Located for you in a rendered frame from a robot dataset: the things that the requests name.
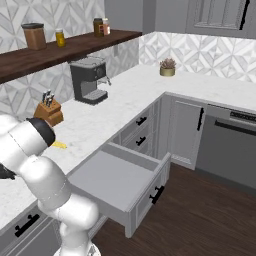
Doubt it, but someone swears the grey drawer front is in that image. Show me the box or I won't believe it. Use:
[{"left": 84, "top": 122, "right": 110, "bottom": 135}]
[
  {"left": 0, "top": 203, "right": 64, "bottom": 256},
  {"left": 117, "top": 107, "right": 155, "bottom": 142},
  {"left": 128, "top": 128, "right": 155, "bottom": 158}
]

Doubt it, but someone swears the grey open drawer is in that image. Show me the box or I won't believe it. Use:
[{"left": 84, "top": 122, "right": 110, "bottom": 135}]
[{"left": 67, "top": 141, "right": 172, "bottom": 239}]

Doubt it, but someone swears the grey base cabinet door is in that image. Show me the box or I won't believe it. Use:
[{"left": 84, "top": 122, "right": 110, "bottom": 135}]
[{"left": 167, "top": 96, "right": 207, "bottom": 171}]

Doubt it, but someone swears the black coffee machine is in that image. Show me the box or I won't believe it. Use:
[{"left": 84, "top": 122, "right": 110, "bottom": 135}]
[{"left": 68, "top": 56, "right": 113, "bottom": 107}]

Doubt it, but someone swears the yellow wedge-shaped object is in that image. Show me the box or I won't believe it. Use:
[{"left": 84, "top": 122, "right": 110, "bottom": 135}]
[{"left": 52, "top": 140, "right": 68, "bottom": 150}]

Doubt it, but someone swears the small potted plant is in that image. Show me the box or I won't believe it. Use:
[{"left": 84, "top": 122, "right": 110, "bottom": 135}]
[{"left": 158, "top": 57, "right": 177, "bottom": 78}]

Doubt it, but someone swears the wooden knife block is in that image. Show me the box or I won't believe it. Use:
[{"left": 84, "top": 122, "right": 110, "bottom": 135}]
[{"left": 32, "top": 88, "right": 65, "bottom": 128}]

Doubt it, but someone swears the grey dishwasher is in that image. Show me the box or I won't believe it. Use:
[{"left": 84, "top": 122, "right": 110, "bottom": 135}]
[{"left": 195, "top": 103, "right": 256, "bottom": 192}]

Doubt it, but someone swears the pink and white jar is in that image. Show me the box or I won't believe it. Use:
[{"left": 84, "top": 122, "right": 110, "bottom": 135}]
[{"left": 101, "top": 18, "right": 112, "bottom": 37}]

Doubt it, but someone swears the dark brown jar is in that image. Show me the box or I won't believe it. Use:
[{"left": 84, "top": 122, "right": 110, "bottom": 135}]
[{"left": 92, "top": 17, "right": 105, "bottom": 38}]

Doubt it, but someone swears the yellow jar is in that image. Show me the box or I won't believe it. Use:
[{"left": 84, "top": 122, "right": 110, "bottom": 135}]
[{"left": 54, "top": 28, "right": 67, "bottom": 48}]

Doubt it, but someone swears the brown canister with black lid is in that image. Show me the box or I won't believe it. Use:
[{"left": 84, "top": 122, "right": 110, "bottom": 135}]
[{"left": 20, "top": 22, "right": 48, "bottom": 51}]

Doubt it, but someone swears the black cabinet door handle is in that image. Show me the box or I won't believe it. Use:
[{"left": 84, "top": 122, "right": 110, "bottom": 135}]
[{"left": 196, "top": 107, "right": 205, "bottom": 132}]

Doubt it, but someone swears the black open drawer handle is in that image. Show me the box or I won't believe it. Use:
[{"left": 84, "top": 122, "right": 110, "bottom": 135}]
[{"left": 148, "top": 184, "right": 166, "bottom": 206}]

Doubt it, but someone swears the black dishwasher handle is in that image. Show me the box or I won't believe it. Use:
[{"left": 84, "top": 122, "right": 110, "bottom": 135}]
[{"left": 213, "top": 119, "right": 256, "bottom": 137}]

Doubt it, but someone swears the dark wooden wall shelf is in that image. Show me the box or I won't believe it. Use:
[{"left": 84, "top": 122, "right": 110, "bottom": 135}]
[{"left": 0, "top": 29, "right": 144, "bottom": 85}]

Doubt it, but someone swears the grey wall cabinet door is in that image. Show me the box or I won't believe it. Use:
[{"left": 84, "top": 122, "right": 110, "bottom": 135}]
[{"left": 184, "top": 0, "right": 256, "bottom": 40}]

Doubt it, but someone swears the black wall cabinet handle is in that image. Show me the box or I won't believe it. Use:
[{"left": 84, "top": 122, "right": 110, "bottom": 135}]
[{"left": 238, "top": 0, "right": 251, "bottom": 31}]

